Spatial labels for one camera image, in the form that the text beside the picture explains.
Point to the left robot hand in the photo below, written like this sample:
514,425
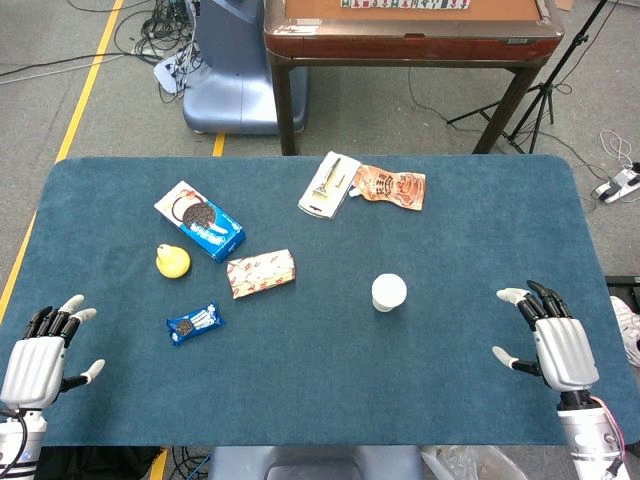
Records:
31,360

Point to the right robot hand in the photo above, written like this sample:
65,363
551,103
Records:
565,350

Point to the white paper cup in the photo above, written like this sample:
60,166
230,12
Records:
388,293

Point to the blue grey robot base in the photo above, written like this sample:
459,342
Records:
235,65

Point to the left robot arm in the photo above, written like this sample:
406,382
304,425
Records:
20,440

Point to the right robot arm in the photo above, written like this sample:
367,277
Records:
592,435

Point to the white sneaker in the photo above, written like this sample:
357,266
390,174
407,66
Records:
627,325

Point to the clear plastic bag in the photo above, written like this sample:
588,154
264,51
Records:
470,464

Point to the small blue Oreo packet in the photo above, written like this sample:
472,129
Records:
195,324

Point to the yellow pear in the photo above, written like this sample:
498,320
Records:
172,261

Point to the white power strip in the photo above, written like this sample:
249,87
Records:
617,184

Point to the blue Oreo cookie box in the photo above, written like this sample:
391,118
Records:
200,222

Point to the orange snack pouch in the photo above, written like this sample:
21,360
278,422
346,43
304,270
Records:
392,187

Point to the red patterned wrapped pack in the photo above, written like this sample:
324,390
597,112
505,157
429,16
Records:
260,273

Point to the blue table cloth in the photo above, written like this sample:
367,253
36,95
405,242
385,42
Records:
320,360

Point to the black tripod stand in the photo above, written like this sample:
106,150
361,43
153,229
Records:
545,85

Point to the grey robot torso base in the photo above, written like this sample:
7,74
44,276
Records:
315,463

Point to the razor in blister pack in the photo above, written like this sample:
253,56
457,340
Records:
327,186

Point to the brown mahjong table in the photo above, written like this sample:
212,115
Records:
415,45

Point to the row of mahjong tiles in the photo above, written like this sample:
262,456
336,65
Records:
405,3

